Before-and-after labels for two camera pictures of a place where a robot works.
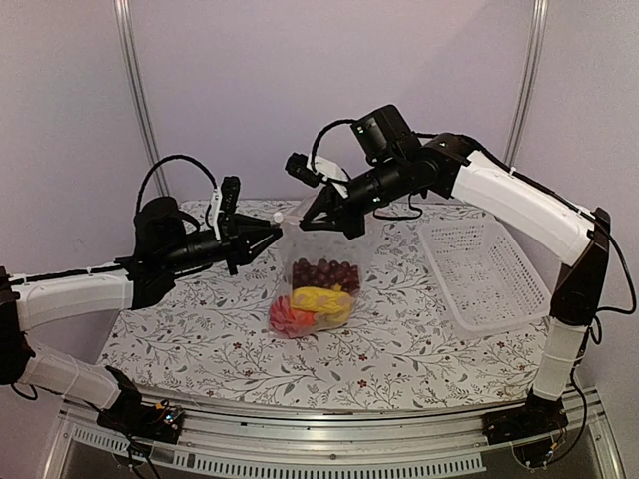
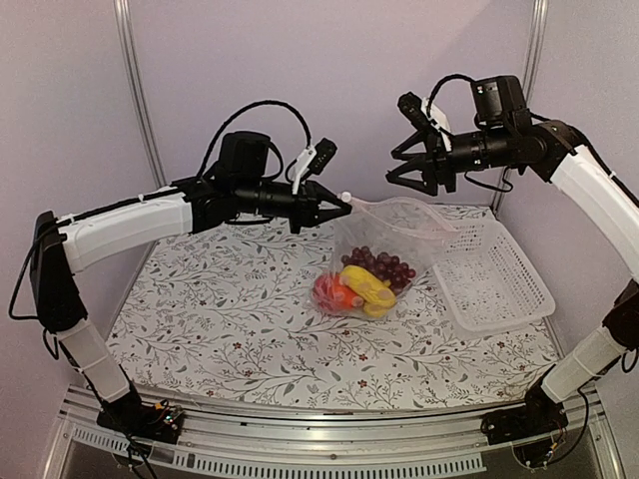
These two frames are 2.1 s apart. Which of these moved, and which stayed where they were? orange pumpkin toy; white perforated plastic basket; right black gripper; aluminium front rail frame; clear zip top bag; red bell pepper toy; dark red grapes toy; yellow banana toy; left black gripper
Moved: red bell pepper toy; right black gripper; clear zip top bag; dark red grapes toy; yellow banana toy; left black gripper; orange pumpkin toy
Stayed: aluminium front rail frame; white perforated plastic basket
